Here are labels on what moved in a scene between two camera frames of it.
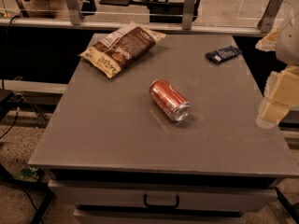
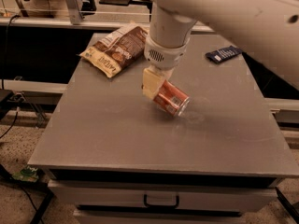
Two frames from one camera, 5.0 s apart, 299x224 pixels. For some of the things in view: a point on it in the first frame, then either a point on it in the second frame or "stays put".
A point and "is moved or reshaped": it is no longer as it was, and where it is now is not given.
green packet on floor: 28,174 stays put
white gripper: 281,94 -> 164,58
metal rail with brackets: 188,24 stays put
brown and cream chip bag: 120,47 stays put
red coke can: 172,103 is moved or reshaped
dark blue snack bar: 223,54 stays put
